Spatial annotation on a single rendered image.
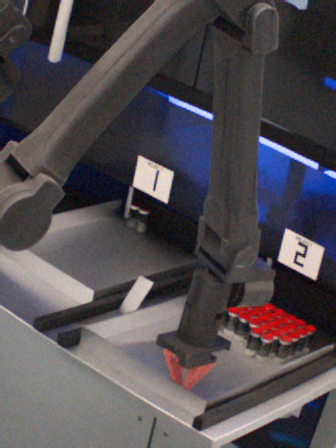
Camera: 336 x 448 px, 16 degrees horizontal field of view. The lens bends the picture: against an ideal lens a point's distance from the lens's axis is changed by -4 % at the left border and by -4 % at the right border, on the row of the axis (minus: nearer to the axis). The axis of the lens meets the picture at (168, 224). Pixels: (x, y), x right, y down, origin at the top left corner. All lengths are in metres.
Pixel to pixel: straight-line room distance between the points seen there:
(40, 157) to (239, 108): 0.28
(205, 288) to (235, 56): 0.37
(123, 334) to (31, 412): 0.72
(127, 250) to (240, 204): 0.66
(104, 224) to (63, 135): 0.95
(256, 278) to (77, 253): 0.54
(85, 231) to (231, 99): 0.83
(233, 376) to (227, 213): 0.37
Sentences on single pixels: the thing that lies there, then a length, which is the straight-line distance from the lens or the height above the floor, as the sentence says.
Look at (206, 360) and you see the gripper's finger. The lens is 1.77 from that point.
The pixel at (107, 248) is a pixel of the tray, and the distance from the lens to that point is 2.28.
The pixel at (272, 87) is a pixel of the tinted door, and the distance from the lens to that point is 2.07.
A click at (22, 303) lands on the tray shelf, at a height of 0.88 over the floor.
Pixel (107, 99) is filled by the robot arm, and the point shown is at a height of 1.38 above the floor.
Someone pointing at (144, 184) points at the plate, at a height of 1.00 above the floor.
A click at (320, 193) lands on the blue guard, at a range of 2.03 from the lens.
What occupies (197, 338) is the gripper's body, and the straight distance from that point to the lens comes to 1.75.
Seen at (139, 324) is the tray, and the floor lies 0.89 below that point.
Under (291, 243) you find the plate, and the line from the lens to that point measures 2.08.
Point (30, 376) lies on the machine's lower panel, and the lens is 2.62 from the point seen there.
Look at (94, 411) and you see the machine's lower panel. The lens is 2.50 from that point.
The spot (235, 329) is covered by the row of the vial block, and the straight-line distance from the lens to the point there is 2.04.
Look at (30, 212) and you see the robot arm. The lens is 1.43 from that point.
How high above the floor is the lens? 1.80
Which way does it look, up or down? 22 degrees down
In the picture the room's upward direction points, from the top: 12 degrees clockwise
